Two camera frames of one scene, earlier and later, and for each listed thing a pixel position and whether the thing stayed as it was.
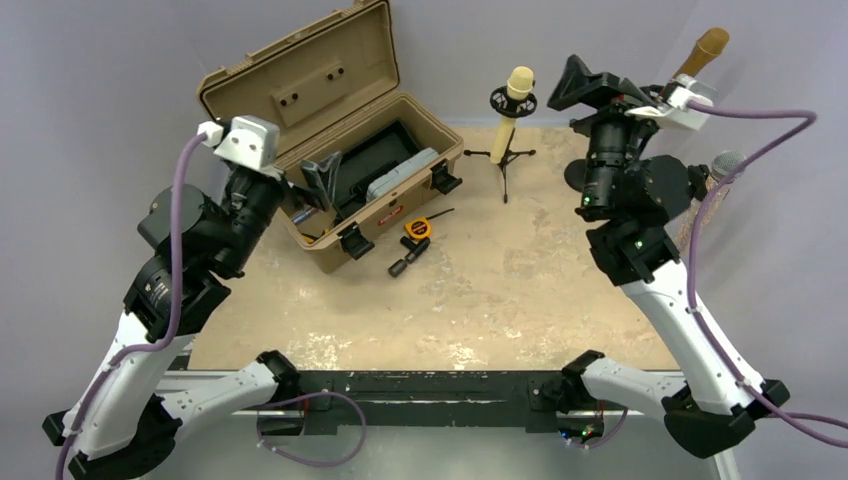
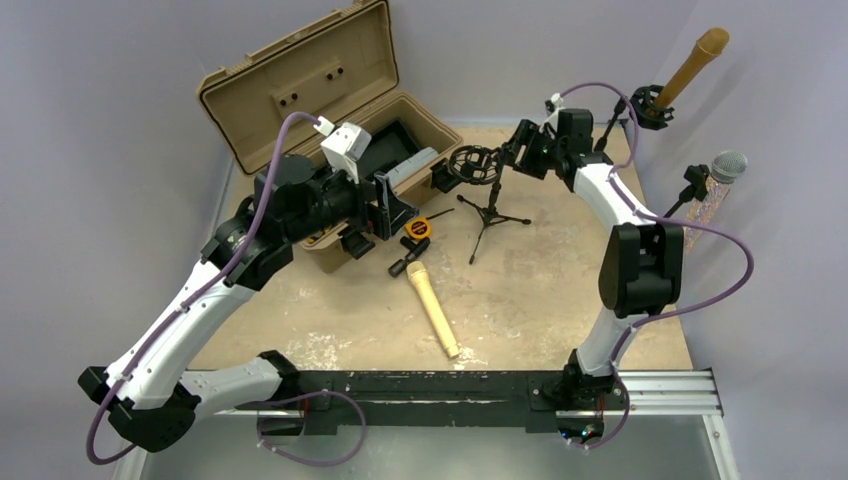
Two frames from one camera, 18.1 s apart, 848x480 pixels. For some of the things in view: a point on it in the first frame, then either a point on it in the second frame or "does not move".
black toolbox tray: x=370 y=160 does not move
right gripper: x=611 y=105 → x=522 y=137
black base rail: x=329 y=399 does not move
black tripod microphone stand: x=506 y=107 → x=480 y=165
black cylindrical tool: x=417 y=248 does not move
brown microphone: x=709 y=45 does not move
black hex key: x=452 y=209 does not move
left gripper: x=291 y=192 → x=380 y=206
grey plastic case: x=413 y=164 does not move
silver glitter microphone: x=722 y=165 does not move
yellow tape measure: x=419 y=227 does not move
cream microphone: x=519 y=86 → x=417 y=271
